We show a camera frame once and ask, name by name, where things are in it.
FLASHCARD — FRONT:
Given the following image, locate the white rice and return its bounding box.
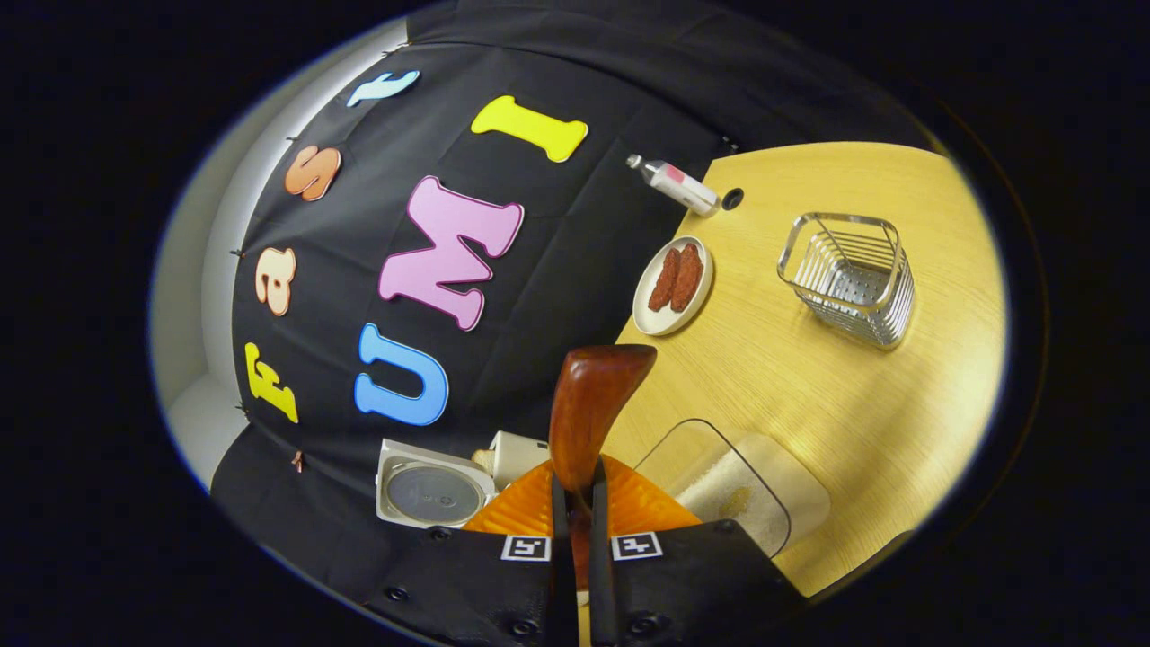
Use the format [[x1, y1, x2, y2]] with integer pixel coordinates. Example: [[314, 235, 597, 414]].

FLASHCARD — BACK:
[[674, 447, 792, 554]]

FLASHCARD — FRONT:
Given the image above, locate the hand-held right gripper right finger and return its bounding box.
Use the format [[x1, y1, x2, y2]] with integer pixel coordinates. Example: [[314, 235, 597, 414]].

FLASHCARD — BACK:
[[588, 454, 808, 647]]

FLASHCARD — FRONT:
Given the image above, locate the white rice cooker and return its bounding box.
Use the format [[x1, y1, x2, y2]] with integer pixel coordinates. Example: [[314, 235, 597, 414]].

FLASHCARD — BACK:
[[376, 438, 500, 531]]

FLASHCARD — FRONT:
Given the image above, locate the black backdrop cloth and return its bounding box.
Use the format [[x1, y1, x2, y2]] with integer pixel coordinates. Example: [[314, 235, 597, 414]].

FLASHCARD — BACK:
[[208, 0, 944, 621]]

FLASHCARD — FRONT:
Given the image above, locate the metal wire chopstick holder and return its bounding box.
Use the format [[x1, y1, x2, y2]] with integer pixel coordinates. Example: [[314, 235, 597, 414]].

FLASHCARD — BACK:
[[777, 212, 916, 350]]

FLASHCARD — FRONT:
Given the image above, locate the red sausage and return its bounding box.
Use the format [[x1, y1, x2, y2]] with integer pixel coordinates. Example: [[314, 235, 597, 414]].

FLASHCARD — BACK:
[[648, 248, 682, 313], [669, 243, 704, 314]]

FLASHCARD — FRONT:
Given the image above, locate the clear bottle pink label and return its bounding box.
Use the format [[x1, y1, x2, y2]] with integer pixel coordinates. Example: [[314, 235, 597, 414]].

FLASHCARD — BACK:
[[626, 154, 722, 218]]

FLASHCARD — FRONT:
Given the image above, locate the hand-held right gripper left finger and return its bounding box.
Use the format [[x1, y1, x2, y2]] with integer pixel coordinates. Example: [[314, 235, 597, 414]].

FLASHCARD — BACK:
[[359, 458, 578, 647]]

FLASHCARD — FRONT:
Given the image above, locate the white round plate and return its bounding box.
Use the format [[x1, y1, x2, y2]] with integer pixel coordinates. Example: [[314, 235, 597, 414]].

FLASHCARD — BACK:
[[632, 235, 714, 337]]

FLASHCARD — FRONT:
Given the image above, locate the clear plastic container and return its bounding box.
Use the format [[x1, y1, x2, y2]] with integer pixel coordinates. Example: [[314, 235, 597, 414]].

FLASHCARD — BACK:
[[633, 419, 832, 560]]

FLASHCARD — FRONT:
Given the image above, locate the brown wooden spoon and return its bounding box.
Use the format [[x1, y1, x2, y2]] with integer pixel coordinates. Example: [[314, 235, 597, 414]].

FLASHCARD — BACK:
[[548, 344, 659, 594]]

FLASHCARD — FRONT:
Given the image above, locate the white toaster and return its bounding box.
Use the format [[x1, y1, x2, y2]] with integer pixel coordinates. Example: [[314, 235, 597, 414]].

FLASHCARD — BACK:
[[473, 430, 551, 491]]

